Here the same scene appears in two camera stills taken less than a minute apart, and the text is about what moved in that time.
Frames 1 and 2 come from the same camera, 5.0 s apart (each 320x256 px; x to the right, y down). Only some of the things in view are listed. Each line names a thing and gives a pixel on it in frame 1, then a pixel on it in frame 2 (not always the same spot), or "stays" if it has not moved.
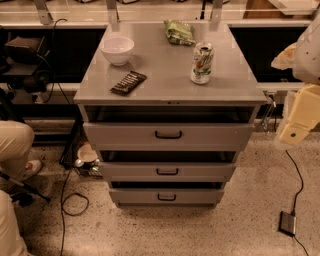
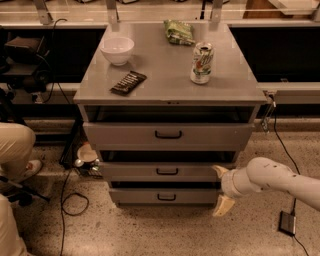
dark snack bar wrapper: [128, 83] stays
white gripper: [308, 58] -> [227, 183]
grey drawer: [167, 171] stays
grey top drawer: [169, 128] stays
